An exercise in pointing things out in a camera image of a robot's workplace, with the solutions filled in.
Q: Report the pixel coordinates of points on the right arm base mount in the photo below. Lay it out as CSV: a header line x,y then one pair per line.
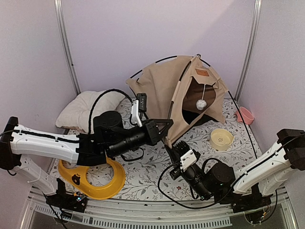
x,y
251,201

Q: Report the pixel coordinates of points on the left aluminium frame post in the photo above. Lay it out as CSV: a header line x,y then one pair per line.
x,y
65,45

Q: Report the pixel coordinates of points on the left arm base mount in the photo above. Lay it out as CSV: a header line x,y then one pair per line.
x,y
66,200

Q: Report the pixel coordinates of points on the white pompom toy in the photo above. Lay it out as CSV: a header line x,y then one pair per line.
x,y
201,103

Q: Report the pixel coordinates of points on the floral patterned table mat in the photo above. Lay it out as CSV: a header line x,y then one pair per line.
x,y
142,176

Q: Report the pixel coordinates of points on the beige fabric pet tent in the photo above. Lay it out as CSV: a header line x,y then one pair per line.
x,y
173,86

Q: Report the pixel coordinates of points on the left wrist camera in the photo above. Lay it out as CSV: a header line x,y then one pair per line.
x,y
139,107

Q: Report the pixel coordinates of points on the white fluffy cushion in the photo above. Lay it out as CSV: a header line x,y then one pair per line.
x,y
76,114

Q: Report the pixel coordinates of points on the aluminium frame post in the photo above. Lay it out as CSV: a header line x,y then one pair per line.
x,y
250,46
65,45

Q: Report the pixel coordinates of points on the yellow double bowl holder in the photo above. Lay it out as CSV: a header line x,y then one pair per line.
x,y
97,182

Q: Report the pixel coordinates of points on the right aluminium frame post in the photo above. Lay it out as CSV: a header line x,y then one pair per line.
x,y
250,46

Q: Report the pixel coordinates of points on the cream ceramic pet bowl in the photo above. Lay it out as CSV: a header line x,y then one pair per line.
x,y
221,139

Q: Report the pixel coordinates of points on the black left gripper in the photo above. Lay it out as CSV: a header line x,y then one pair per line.
x,y
154,133

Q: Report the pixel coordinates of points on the aluminium front rail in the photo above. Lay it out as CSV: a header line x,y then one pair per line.
x,y
134,214

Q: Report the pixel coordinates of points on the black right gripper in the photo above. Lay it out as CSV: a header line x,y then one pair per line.
x,y
175,156

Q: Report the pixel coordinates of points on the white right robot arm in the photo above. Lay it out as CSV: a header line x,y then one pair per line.
x,y
252,184

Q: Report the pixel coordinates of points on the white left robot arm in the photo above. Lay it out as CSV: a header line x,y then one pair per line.
x,y
108,140

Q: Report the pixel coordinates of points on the pink plastic bowl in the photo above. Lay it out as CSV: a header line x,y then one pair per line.
x,y
244,115

